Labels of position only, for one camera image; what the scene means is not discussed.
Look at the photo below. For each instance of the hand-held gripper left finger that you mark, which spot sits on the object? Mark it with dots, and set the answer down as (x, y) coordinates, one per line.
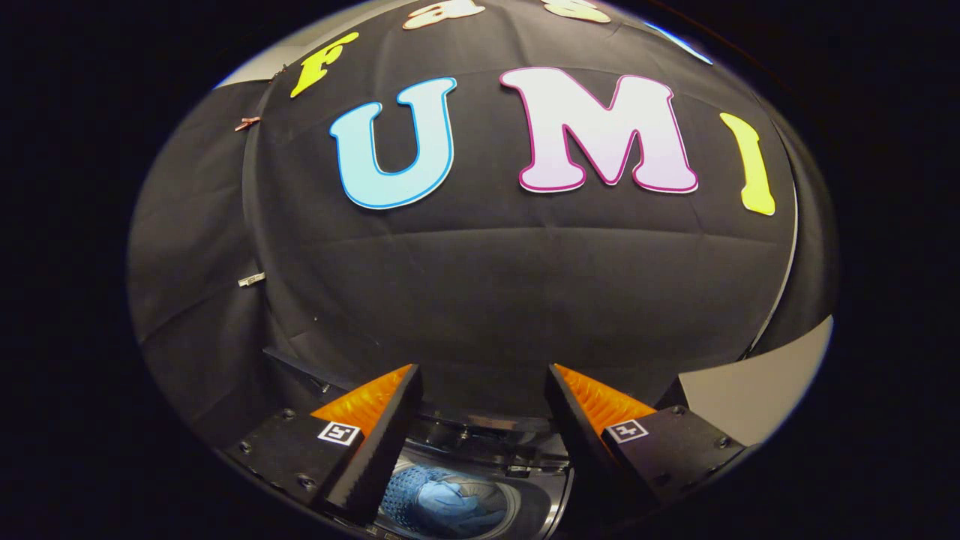
(375, 450)

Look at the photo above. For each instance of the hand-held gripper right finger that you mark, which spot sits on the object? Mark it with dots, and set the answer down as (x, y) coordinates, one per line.
(585, 442)

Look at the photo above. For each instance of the light blue garment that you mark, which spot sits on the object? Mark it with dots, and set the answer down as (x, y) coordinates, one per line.
(457, 506)

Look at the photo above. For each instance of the grey washing machine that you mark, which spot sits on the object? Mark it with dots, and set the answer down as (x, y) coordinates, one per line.
(480, 450)

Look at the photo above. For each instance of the black backdrop cloth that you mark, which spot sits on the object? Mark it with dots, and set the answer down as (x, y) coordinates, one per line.
(487, 285)

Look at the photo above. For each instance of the white clothespin clip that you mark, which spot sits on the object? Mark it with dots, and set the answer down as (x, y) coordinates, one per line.
(251, 279)

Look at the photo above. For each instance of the pink clothespin clip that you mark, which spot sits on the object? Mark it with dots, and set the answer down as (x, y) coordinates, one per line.
(247, 124)

